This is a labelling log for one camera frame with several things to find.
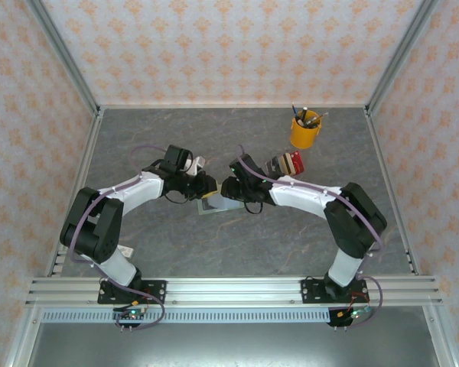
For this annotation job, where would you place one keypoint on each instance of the mint green card holder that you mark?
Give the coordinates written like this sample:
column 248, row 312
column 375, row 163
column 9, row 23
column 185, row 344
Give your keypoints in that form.
column 229, row 206

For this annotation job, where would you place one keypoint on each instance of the clear patterned credit card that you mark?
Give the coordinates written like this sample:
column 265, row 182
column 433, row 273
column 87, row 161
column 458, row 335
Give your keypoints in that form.
column 271, row 166

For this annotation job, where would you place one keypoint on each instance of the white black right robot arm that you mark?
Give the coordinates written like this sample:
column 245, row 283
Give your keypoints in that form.
column 302, row 197

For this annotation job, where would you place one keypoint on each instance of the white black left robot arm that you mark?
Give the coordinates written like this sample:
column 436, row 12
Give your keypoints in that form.
column 116, row 267

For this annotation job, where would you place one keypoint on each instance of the wooden red card rack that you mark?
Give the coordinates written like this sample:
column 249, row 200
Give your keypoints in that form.
column 296, row 164

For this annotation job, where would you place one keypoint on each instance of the small white red-marked card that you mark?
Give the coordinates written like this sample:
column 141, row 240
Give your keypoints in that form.
column 126, row 252

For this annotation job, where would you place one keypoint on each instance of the yellow pen cup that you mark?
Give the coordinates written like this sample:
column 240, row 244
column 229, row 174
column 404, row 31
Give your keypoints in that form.
column 304, row 137

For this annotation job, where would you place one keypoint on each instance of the blue pen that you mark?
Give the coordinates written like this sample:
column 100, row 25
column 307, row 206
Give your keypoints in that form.
column 294, row 110

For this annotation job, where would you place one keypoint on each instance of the grey pen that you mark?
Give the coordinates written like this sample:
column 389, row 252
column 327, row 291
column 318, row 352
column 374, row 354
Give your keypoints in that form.
column 310, row 121

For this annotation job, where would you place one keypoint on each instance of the black marker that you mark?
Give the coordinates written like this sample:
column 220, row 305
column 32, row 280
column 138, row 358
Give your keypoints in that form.
column 303, row 114

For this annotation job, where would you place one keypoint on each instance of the striped pencil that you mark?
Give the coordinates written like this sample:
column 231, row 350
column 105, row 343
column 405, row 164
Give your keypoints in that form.
column 321, row 115

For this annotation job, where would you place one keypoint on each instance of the grey metal base sheet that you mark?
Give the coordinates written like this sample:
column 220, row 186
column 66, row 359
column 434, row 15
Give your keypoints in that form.
column 233, row 348

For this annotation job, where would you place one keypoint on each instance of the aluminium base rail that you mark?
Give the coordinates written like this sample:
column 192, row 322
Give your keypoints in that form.
column 233, row 290

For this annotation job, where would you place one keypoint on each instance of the aluminium table edge rail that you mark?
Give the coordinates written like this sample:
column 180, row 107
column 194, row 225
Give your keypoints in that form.
column 85, row 153
column 388, row 172

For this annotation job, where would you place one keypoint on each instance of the aluminium frame post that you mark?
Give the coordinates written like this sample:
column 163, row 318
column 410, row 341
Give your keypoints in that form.
column 398, row 57
column 67, row 57

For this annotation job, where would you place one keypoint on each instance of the aluminium frame leg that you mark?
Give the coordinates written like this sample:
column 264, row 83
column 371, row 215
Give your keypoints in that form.
column 443, row 344
column 21, row 344

